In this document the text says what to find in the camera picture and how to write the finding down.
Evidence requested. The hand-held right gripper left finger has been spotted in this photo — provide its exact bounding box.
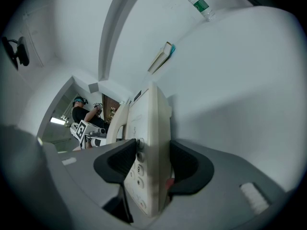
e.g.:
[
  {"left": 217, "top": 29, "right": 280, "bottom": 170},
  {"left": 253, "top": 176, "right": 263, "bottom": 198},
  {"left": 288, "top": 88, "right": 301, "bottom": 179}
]
[{"left": 44, "top": 138, "right": 138, "bottom": 230}]

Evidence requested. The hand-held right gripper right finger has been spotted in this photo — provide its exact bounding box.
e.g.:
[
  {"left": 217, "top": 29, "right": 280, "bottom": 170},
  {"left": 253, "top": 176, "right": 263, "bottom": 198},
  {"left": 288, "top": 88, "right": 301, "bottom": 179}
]
[{"left": 158, "top": 139, "right": 287, "bottom": 230}]

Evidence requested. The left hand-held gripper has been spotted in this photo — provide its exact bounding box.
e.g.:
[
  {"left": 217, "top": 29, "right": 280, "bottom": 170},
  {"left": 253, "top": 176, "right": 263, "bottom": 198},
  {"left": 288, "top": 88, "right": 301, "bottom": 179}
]
[{"left": 70, "top": 119, "right": 108, "bottom": 150}]

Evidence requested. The white desk telephone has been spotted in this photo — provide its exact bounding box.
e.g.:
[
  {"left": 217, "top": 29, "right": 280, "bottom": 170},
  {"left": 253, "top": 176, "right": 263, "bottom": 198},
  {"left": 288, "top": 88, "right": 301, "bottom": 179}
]
[{"left": 105, "top": 81, "right": 173, "bottom": 218}]

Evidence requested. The white table surface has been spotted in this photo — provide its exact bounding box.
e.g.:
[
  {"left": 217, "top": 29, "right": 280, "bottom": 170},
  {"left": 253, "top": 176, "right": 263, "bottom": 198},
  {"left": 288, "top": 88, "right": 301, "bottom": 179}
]
[{"left": 143, "top": 5, "right": 307, "bottom": 194}]

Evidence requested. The ceiling light panel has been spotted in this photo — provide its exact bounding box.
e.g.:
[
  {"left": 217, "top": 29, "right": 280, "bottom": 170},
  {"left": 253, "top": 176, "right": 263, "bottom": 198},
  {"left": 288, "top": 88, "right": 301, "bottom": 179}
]
[{"left": 49, "top": 116, "right": 66, "bottom": 126}]

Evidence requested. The brown wooden door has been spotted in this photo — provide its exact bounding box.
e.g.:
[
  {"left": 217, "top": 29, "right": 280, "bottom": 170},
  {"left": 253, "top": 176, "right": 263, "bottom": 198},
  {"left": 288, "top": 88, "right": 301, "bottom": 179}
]
[{"left": 102, "top": 93, "right": 120, "bottom": 124}]

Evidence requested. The tan hardcover book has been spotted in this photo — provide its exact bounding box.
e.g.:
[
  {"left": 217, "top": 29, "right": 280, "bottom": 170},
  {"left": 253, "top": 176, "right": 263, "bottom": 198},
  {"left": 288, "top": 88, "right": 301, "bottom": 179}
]
[{"left": 147, "top": 41, "right": 173, "bottom": 75}]

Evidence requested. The clear water bottle green label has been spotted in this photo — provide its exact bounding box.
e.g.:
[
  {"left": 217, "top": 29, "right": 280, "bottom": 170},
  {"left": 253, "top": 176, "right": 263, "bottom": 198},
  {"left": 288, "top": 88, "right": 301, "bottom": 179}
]
[{"left": 178, "top": 0, "right": 216, "bottom": 22}]

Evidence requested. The black mounted camera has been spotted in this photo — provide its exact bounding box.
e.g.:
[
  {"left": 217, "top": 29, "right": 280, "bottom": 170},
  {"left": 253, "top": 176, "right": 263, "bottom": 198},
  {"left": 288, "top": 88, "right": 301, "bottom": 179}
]
[{"left": 1, "top": 36, "right": 31, "bottom": 71}]

